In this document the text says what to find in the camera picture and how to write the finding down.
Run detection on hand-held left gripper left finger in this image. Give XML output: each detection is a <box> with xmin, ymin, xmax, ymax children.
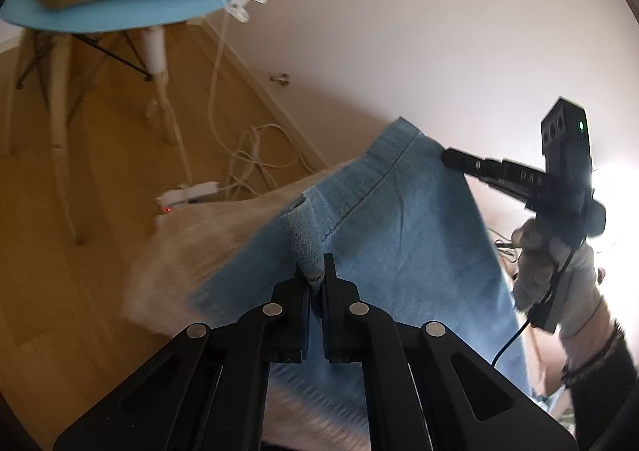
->
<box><xmin>52</xmin><ymin>261</ymin><xmax>320</xmax><ymax>451</ymax></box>

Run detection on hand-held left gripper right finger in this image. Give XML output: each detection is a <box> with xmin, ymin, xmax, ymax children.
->
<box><xmin>321</xmin><ymin>253</ymin><xmax>581</xmax><ymax>451</ymax></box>

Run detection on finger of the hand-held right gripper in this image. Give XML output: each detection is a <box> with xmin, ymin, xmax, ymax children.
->
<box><xmin>442</xmin><ymin>147</ymin><xmax>506</xmax><ymax>183</ymax></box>

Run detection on blue denim pants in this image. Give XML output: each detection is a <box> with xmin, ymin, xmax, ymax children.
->
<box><xmin>187</xmin><ymin>116</ymin><xmax>533</xmax><ymax>404</ymax></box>

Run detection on person's right hand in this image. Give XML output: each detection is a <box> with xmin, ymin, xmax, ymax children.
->
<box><xmin>512</xmin><ymin>221</ymin><xmax>608</xmax><ymax>338</ymax></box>

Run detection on white power strip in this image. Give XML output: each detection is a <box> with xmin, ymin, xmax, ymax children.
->
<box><xmin>156</xmin><ymin>180</ymin><xmax>220</xmax><ymax>215</ymax></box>

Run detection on blue chair with wooden legs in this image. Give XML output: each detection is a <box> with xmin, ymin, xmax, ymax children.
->
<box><xmin>0</xmin><ymin>0</ymin><xmax>235</xmax><ymax>247</ymax></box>

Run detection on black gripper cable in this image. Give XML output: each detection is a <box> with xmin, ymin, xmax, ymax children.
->
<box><xmin>492</xmin><ymin>231</ymin><xmax>588</xmax><ymax>368</ymax></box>

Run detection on white power cable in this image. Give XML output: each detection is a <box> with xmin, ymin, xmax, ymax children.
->
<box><xmin>206</xmin><ymin>14</ymin><xmax>314</xmax><ymax>198</ymax></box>

